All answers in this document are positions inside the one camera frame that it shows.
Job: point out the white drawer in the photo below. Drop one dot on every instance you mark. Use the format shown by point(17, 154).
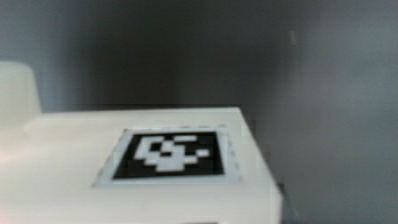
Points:
point(126, 167)

